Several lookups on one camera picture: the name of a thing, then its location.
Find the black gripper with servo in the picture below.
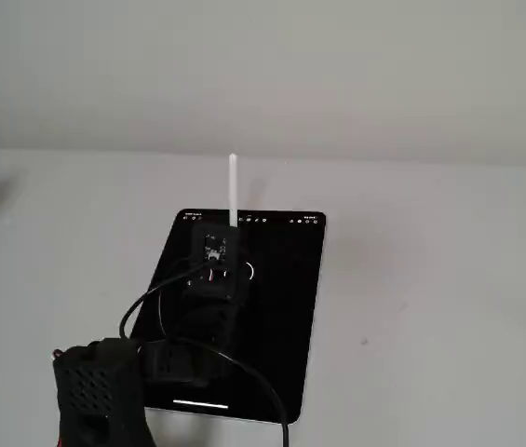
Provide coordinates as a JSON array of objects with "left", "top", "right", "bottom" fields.
[{"left": 182, "top": 223, "right": 246, "bottom": 304}]

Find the white stylus pen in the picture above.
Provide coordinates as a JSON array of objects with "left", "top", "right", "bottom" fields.
[{"left": 228, "top": 153, "right": 241, "bottom": 229}]

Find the black tablet with lit screen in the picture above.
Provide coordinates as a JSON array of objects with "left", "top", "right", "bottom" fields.
[{"left": 128, "top": 209, "right": 328, "bottom": 425}]

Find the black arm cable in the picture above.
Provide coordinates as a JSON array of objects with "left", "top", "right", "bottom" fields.
[{"left": 120, "top": 259, "right": 291, "bottom": 447}]

